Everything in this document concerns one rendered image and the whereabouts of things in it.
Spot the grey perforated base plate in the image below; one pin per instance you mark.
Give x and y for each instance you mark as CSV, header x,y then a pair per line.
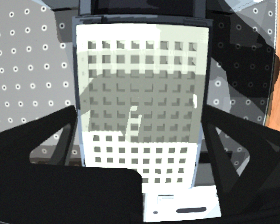
x,y
37,78

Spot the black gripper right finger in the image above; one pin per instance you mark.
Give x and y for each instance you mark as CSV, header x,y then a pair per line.
x,y
261,172

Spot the white multi-well plate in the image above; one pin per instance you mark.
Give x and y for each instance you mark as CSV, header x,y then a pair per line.
x,y
152,77

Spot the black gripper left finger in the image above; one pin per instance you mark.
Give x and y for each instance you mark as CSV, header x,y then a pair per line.
x,y
18,142

